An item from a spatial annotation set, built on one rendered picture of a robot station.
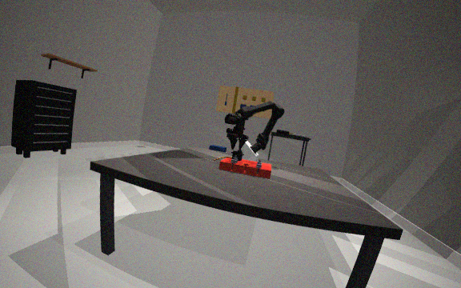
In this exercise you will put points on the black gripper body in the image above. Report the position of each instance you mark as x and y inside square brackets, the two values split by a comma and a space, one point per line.
[238, 133]

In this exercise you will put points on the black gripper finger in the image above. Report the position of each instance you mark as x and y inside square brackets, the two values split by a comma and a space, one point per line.
[233, 142]
[241, 142]

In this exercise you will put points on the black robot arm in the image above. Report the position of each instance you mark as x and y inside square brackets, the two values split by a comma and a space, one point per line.
[248, 111]

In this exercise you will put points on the red flat rectangular plate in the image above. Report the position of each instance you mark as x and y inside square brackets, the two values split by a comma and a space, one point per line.
[246, 167]

